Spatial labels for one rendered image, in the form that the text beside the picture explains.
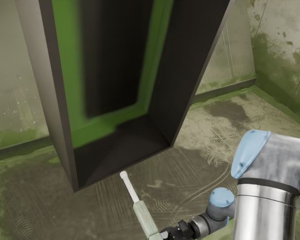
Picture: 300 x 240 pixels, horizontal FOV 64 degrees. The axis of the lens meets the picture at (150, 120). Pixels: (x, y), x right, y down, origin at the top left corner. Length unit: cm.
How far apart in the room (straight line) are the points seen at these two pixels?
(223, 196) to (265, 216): 58
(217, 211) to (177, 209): 63
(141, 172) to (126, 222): 40
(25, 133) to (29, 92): 31
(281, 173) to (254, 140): 8
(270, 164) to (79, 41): 84
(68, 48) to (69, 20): 12
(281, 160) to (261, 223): 13
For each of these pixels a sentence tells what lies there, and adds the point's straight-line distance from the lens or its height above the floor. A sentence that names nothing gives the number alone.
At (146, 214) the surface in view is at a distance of 107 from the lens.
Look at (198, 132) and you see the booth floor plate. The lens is 221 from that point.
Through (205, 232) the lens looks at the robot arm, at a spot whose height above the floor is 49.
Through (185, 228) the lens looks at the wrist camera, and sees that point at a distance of 104.
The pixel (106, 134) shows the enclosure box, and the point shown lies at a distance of 144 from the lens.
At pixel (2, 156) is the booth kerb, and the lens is 210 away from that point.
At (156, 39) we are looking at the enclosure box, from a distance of 129.
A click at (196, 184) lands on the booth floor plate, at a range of 183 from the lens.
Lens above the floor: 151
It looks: 40 degrees down
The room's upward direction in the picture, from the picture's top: 4 degrees clockwise
